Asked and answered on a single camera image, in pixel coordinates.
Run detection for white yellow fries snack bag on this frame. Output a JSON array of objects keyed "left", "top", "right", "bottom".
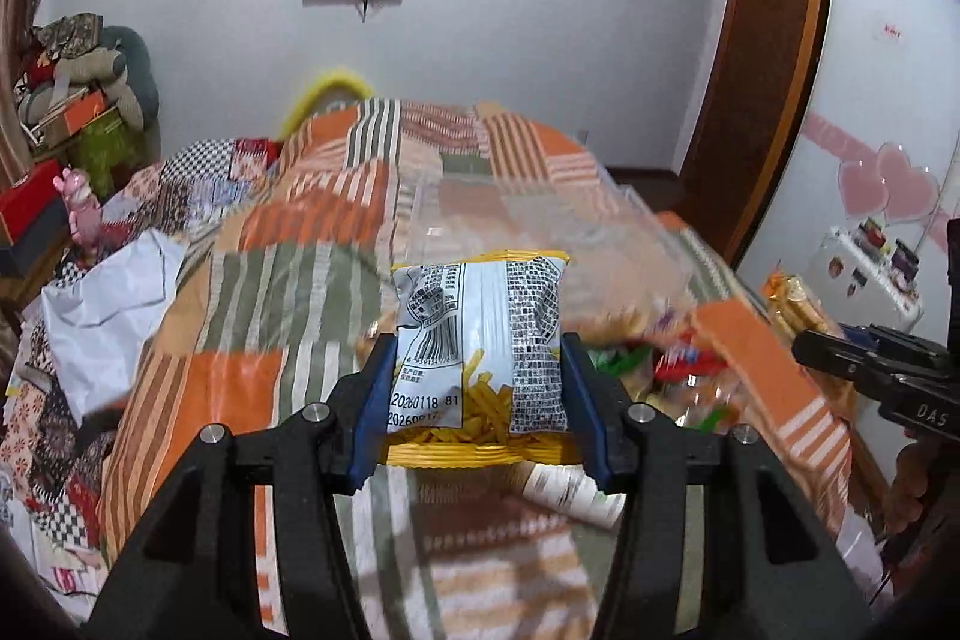
[{"left": 384, "top": 250, "right": 578, "bottom": 470}]

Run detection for clear bag orange snacks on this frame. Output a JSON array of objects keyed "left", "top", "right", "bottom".
[{"left": 760, "top": 266, "right": 856, "bottom": 422}]

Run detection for person's right hand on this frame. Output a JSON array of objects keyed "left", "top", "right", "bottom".
[{"left": 884, "top": 435, "right": 958, "bottom": 534}]

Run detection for white sticker covered box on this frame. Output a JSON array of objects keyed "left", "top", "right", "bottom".
[{"left": 802, "top": 218, "right": 924, "bottom": 333}]

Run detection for checkered quilt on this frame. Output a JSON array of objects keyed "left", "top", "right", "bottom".
[{"left": 2, "top": 138, "right": 281, "bottom": 619}]

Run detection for white tube package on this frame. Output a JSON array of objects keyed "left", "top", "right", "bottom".
[{"left": 516, "top": 463, "right": 625, "bottom": 531}]

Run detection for white plastic bag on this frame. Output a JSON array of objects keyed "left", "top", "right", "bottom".
[{"left": 41, "top": 229, "right": 185, "bottom": 420}]

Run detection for orange patchwork bed blanket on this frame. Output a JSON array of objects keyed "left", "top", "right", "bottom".
[{"left": 98, "top": 99, "right": 853, "bottom": 638}]

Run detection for clear plastic storage bin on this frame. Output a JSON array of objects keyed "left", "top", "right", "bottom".
[{"left": 392, "top": 174, "right": 695, "bottom": 346}]

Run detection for brown wooden door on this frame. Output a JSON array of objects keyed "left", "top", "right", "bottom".
[{"left": 677, "top": 0, "right": 825, "bottom": 265}]

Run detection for pink plush toy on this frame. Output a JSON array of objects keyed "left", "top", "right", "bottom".
[{"left": 52, "top": 167, "right": 103, "bottom": 266}]

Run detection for red black gift box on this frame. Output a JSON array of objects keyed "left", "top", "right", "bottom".
[{"left": 0, "top": 159, "right": 68, "bottom": 278}]

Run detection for green patterned box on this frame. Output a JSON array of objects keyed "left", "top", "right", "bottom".
[{"left": 70, "top": 107, "right": 145, "bottom": 202}]

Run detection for yellow round object behind bed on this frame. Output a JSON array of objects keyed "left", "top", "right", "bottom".
[{"left": 277, "top": 68, "right": 374, "bottom": 142}]

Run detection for pile of folded clothes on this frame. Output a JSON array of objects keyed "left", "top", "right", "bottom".
[{"left": 13, "top": 13, "right": 160, "bottom": 152}]

